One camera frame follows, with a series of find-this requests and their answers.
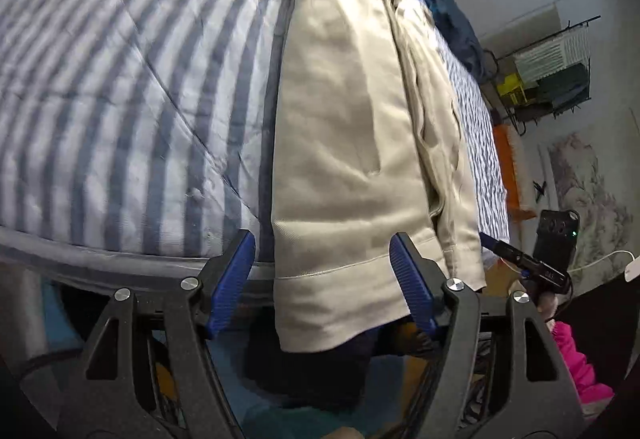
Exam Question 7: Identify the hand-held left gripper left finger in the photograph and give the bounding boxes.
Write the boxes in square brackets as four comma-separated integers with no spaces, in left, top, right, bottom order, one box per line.
[57,229,257,439]

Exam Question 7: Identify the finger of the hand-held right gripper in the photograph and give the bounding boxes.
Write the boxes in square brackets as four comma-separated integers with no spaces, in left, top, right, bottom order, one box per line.
[479,232,522,271]

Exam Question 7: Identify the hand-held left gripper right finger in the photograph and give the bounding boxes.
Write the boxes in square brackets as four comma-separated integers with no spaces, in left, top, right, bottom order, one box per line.
[389,232,586,439]

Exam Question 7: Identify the person's right forearm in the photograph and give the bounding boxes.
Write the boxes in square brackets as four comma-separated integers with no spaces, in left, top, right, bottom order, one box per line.
[537,291,616,420]

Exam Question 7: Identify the black clothes rack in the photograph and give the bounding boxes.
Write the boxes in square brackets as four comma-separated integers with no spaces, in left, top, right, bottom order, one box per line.
[482,15,601,136]

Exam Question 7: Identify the dark hanging clothes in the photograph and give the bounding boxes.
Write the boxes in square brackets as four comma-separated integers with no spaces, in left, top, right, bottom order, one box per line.
[532,63,592,108]

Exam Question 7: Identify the orange mattress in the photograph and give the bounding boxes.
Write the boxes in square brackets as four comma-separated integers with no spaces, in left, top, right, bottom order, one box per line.
[492,124,536,222]

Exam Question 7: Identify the black white striped cloth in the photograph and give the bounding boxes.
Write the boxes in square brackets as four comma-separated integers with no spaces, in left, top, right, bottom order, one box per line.
[462,339,501,425]

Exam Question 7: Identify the yellow crate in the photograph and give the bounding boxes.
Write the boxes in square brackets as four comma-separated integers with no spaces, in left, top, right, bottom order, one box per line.
[499,73,532,108]

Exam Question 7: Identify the teal cloth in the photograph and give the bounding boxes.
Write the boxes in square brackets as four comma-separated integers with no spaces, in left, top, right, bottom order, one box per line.
[40,281,416,439]

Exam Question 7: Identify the striped hanging towel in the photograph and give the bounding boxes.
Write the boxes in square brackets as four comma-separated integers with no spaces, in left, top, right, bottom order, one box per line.
[514,30,592,80]

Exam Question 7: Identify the blue white striped blanket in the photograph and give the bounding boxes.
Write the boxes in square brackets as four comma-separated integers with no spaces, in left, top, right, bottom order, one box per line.
[0,0,512,270]

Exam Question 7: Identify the dark blue cloth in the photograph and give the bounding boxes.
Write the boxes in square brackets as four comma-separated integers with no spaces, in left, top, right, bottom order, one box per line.
[422,0,488,82]

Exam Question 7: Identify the white cable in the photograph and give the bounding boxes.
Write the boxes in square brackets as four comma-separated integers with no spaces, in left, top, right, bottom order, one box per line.
[567,249,636,276]

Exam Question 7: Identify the landscape wall poster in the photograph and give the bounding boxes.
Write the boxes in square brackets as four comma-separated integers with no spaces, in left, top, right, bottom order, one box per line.
[540,134,633,270]

